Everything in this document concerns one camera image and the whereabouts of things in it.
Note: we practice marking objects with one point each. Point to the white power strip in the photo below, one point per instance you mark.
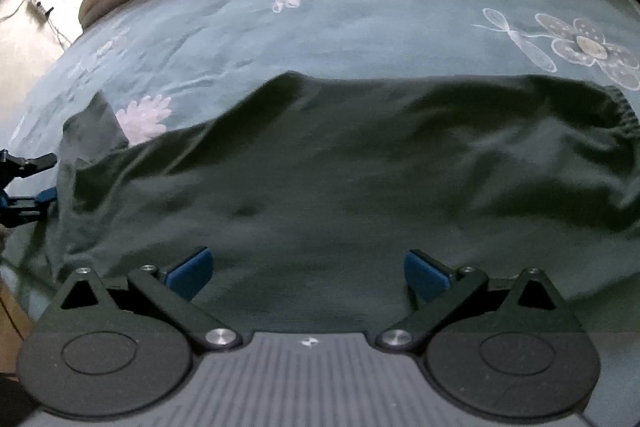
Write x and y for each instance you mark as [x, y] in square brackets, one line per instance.
[39, 10]

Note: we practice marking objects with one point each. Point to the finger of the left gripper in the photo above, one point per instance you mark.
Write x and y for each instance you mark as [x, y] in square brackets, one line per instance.
[17, 211]
[12, 167]

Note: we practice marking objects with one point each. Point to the dark green trousers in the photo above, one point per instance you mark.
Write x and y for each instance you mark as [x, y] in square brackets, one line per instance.
[310, 192]

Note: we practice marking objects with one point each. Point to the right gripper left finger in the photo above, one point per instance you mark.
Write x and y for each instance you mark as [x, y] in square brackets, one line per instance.
[113, 347]

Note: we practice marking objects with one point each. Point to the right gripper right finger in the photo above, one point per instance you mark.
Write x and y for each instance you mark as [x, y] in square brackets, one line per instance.
[494, 347]

